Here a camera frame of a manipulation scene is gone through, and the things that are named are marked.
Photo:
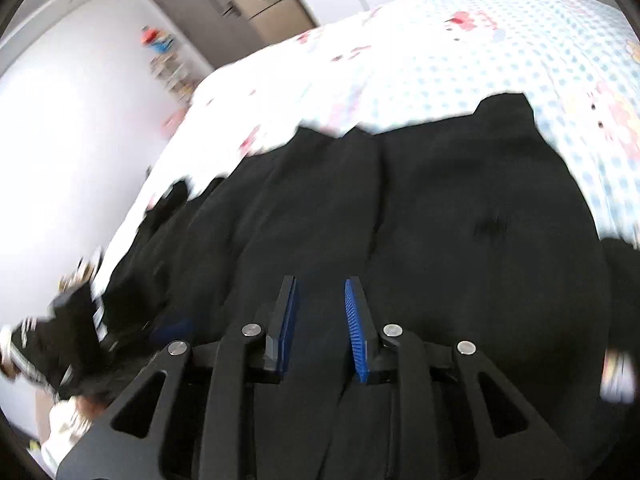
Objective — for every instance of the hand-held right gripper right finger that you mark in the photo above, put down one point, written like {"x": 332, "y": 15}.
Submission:
{"x": 356, "y": 330}

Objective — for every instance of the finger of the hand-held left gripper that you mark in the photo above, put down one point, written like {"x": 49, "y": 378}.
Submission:
{"x": 172, "y": 331}

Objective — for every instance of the brown cabinet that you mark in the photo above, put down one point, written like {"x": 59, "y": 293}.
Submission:
{"x": 272, "y": 10}

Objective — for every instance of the shelf with toys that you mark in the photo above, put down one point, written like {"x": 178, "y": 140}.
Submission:
{"x": 170, "y": 60}

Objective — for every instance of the printed checkered blanket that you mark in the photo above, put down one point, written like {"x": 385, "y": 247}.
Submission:
{"x": 450, "y": 60}

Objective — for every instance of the white cloth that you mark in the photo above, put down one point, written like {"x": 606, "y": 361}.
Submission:
{"x": 65, "y": 435}

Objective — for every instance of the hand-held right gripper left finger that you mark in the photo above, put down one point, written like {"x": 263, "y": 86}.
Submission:
{"x": 287, "y": 330}

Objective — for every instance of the black pants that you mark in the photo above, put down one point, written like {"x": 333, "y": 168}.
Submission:
{"x": 450, "y": 210}

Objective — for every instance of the grey wardrobe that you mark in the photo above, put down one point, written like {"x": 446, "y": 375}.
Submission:
{"x": 200, "y": 15}

